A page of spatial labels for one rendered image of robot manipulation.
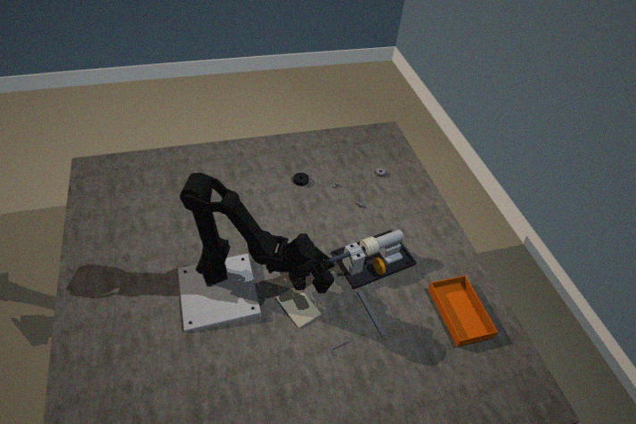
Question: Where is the orange rectangular tray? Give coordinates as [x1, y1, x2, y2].
[428, 276, 497, 347]

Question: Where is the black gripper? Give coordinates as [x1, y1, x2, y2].
[293, 233, 335, 293]

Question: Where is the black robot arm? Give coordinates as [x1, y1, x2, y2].
[180, 173, 316, 290]

